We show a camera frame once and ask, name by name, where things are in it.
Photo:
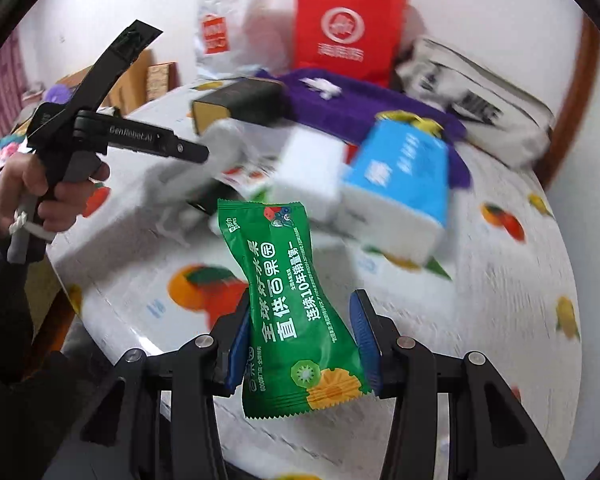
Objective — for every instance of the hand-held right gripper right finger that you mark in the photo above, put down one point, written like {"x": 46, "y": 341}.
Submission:
{"x": 362, "y": 335}

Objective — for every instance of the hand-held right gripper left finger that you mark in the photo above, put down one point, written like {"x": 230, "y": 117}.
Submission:
{"x": 240, "y": 332}

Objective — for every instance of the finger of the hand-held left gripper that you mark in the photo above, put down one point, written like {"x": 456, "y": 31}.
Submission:
{"x": 145, "y": 140}

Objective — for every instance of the green snack packet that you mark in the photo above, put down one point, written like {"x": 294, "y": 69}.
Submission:
{"x": 290, "y": 320}

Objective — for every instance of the person's left forearm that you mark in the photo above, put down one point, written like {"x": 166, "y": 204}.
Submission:
{"x": 0, "y": 285}

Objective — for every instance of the person's left hand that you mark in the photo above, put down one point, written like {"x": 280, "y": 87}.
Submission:
{"x": 15, "y": 180}

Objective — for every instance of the purple plush fabric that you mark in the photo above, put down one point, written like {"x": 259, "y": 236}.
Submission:
{"x": 57, "y": 94}

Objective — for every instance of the wooden furniture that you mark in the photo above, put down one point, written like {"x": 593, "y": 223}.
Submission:
{"x": 130, "y": 85}

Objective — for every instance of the brown patterned box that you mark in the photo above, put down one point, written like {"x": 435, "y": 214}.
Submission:
{"x": 160, "y": 80}

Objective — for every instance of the striped curtain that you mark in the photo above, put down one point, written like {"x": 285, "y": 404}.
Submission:
{"x": 2, "y": 90}

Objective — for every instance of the black box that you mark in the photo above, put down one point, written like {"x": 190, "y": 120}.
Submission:
{"x": 245, "y": 100}

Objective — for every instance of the white plastic bag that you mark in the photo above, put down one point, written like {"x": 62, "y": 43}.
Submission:
{"x": 240, "y": 25}

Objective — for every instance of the fruit print bed sheet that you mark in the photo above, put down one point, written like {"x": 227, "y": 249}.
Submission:
{"x": 505, "y": 285}

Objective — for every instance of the white sponge block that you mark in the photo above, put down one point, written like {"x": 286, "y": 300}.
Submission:
{"x": 307, "y": 175}

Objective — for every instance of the blue tissue pack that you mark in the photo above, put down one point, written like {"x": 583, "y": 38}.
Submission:
{"x": 400, "y": 170}

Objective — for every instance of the purple towel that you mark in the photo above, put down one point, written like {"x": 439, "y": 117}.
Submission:
{"x": 330, "y": 110}

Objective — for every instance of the red paper bag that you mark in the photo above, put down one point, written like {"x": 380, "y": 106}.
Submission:
{"x": 350, "y": 25}

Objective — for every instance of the grey sling bag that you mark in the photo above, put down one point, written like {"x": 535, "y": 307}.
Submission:
{"x": 480, "y": 105}

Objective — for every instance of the wooden headboard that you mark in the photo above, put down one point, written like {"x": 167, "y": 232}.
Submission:
{"x": 580, "y": 100}

